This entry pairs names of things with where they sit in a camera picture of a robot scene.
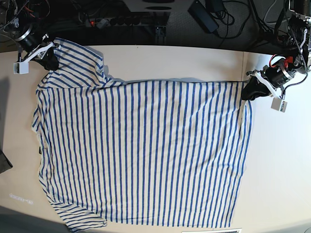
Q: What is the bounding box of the blue white striped T-shirt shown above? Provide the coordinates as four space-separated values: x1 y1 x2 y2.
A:
32 38 253 233

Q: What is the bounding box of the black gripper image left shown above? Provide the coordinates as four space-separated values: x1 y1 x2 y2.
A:
16 25 59 71

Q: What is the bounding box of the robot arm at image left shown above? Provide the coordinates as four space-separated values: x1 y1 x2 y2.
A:
0 0 60 74

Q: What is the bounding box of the black power strip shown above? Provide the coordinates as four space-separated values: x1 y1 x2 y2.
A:
84 17 142 29

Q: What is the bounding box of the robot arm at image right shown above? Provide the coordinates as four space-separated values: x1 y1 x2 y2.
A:
242 0 311 100

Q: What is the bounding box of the grey cable on floor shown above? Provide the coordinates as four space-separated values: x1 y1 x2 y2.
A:
263 0 290 25

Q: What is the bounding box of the black table clamp mount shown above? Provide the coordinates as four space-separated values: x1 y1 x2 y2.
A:
155 26 166 45

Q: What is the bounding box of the black tripod stand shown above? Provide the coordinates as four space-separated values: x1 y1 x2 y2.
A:
247 0 290 50

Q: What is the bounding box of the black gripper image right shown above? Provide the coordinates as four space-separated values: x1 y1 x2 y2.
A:
242 57 295 100

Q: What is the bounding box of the dark object at left edge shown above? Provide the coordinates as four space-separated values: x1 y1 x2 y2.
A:
0 151 13 173

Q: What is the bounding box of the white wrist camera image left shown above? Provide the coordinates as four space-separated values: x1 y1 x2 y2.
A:
13 42 61 74

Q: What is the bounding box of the black power adapter brick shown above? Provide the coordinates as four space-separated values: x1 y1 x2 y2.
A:
188 0 219 33

